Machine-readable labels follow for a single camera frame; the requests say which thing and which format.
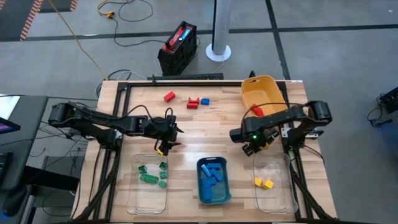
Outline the clear plastic tray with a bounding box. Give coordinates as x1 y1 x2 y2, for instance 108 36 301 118
126 153 169 216
252 152 299 216

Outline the yellow extension cord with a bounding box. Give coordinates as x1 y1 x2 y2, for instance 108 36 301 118
46 0 109 80

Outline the black electronics box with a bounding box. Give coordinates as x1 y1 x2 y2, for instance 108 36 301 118
366 86 398 128

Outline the black red power station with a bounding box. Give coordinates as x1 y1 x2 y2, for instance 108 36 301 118
157 20 198 77

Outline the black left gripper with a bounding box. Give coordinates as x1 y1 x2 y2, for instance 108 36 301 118
146 114 185 156

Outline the green long toy brick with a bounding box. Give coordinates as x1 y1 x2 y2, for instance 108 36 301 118
139 174 160 185

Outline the black keyboard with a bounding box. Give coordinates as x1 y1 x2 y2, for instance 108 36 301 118
147 73 224 81

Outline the tablet screen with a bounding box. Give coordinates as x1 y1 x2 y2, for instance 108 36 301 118
0 116 21 135

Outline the yellow plastic bin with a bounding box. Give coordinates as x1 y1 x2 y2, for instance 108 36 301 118
241 74 290 122

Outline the teal plastic bin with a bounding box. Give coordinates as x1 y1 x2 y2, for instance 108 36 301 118
196 156 232 206

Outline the black hazard striped floor mat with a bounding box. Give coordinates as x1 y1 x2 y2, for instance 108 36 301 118
0 0 78 42

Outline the black floor cable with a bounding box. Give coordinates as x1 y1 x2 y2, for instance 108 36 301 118
112 0 167 48

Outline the black desk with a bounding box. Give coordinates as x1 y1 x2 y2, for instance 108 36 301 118
0 95 49 191

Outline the white fan stand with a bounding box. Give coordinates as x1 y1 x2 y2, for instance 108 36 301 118
205 0 233 63

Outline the yellow cord with plug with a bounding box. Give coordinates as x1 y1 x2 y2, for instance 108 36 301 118
96 0 116 19

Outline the black aluminium table frame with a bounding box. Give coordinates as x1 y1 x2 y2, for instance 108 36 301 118
73 80 340 224

